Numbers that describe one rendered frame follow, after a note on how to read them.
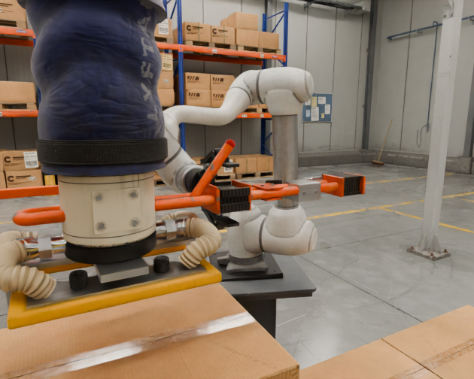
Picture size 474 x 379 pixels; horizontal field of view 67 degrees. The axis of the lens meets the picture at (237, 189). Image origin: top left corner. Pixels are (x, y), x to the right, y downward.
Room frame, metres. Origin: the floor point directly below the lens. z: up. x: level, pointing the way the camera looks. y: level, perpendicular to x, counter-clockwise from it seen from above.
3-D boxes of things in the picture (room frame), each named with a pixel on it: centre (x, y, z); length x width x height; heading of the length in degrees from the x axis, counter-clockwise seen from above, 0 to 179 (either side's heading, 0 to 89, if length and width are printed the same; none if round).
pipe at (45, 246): (0.67, 0.24, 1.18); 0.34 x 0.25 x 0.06; 118
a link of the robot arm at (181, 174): (1.00, 0.12, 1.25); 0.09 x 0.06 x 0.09; 118
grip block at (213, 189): (0.79, 0.02, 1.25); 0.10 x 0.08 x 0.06; 28
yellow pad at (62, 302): (0.59, 0.20, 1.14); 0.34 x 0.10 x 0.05; 118
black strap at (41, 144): (0.67, 0.25, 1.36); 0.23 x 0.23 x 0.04
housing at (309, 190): (0.89, -0.16, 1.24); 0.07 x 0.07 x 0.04; 28
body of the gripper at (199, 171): (0.93, 0.09, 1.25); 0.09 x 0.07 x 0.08; 28
